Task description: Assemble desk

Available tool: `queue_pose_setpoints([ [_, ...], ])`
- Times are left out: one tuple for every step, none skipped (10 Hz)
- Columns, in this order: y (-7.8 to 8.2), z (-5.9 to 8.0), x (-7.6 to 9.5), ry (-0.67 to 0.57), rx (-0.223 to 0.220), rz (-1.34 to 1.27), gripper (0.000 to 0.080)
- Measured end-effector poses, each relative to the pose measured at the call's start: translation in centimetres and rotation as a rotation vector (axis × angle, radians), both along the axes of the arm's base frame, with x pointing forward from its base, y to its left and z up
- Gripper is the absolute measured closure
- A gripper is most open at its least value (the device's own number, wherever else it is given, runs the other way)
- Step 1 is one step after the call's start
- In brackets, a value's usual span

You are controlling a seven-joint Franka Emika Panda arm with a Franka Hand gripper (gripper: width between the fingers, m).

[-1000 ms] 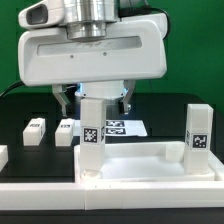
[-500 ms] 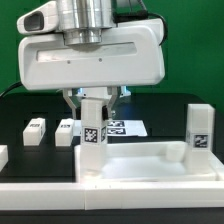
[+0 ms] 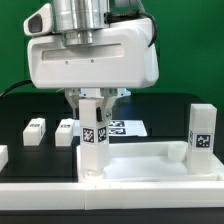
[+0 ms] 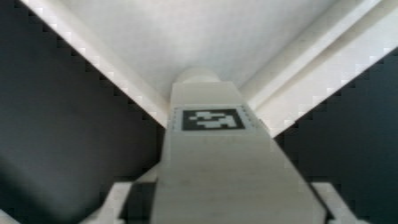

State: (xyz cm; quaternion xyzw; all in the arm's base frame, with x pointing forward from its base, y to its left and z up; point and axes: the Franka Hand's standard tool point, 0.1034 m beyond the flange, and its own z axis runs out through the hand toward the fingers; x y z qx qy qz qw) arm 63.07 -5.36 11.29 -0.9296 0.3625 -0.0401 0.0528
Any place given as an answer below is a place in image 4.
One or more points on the white desk top tray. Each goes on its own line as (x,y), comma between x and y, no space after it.
(251,38)

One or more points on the white front fence bar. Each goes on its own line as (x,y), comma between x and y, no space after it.
(359,48)

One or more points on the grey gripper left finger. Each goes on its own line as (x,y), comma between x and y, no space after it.
(127,204)

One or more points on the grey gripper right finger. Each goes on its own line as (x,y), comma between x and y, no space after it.
(343,216)

